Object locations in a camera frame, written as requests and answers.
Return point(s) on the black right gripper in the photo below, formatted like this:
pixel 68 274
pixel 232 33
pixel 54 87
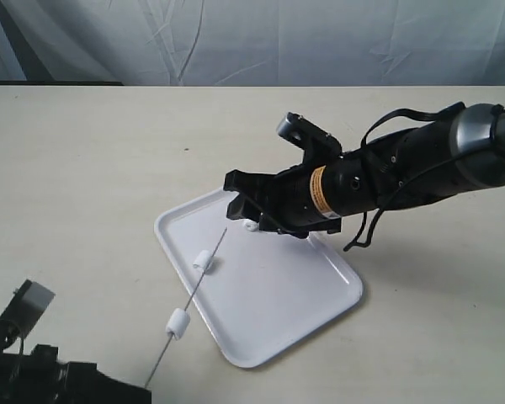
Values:
pixel 298 202

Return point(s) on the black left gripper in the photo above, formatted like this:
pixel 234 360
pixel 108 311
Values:
pixel 39 377

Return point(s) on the white marshmallow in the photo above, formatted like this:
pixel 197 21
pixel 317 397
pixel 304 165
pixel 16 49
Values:
pixel 250 225
pixel 204 263
pixel 177 324

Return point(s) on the thin metal skewer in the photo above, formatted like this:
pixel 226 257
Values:
pixel 186 307

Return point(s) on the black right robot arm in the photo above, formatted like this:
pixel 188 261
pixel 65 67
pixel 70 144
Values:
pixel 457 150

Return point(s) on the white rectangular plastic tray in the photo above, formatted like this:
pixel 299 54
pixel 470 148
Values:
pixel 267 291

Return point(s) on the white wrinkled backdrop curtain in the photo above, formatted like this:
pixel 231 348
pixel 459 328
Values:
pixel 254 43

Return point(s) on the dark ledge behind table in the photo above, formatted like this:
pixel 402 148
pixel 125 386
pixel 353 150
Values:
pixel 60 83

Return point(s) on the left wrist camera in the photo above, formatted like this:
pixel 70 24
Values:
pixel 28 304

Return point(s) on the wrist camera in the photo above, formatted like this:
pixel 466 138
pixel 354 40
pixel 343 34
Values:
pixel 318 146
pixel 28 304

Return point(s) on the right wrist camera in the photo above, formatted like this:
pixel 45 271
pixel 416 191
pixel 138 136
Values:
pixel 318 146

